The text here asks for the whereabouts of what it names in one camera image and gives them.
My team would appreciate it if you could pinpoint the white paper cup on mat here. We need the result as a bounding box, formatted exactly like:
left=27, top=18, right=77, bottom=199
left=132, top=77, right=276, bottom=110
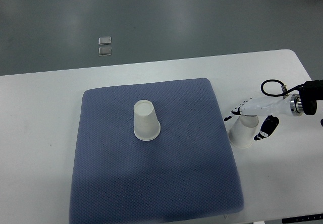
left=133, top=100, right=161, bottom=141

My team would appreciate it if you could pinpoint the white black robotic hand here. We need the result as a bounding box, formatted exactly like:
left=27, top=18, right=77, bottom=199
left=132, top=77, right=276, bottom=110
left=224, top=95, right=300, bottom=141

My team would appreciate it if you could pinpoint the blue woven cushion mat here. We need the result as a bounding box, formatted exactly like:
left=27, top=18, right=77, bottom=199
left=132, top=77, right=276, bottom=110
left=69, top=78, right=244, bottom=223

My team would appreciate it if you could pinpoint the white paper cup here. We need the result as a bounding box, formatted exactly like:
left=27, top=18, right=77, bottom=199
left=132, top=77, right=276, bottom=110
left=228, top=116, right=259, bottom=149
left=133, top=100, right=161, bottom=141

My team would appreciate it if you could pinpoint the black cable loop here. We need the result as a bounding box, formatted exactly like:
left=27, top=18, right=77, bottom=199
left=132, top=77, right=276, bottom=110
left=260, top=79, right=305, bottom=97

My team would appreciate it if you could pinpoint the black table edge strip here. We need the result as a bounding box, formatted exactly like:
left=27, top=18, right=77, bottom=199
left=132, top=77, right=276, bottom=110
left=282, top=213, right=322, bottom=223

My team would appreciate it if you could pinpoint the upper metal floor plate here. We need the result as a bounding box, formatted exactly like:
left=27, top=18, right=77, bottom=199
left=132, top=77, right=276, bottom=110
left=98, top=36, right=112, bottom=45

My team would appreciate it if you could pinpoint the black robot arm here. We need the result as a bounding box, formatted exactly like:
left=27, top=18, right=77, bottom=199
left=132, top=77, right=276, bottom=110
left=289, top=80, right=322, bottom=116

